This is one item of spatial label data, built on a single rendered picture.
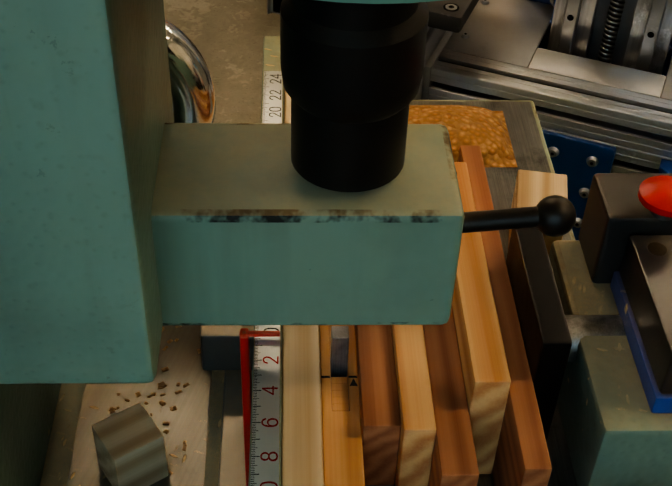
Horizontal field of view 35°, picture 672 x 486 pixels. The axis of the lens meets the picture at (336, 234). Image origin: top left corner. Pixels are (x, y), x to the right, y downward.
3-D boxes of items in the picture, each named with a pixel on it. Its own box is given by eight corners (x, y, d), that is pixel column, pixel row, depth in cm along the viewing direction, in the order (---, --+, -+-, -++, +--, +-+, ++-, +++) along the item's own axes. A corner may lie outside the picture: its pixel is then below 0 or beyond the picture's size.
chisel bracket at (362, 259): (447, 349, 51) (467, 215, 45) (155, 350, 50) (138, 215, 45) (432, 246, 57) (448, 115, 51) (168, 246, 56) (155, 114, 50)
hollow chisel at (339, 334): (345, 401, 57) (349, 338, 54) (329, 401, 57) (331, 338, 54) (345, 388, 58) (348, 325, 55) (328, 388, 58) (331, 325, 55)
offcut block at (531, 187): (556, 263, 68) (568, 213, 66) (507, 257, 69) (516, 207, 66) (556, 223, 71) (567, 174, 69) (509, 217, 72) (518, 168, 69)
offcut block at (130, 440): (121, 501, 66) (114, 460, 63) (98, 465, 68) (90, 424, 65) (169, 476, 67) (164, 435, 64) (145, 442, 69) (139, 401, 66)
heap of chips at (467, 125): (517, 167, 76) (521, 146, 75) (378, 167, 75) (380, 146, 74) (502, 111, 81) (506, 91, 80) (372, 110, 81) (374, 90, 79)
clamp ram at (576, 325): (654, 457, 56) (697, 342, 50) (515, 458, 56) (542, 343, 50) (615, 334, 63) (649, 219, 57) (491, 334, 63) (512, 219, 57)
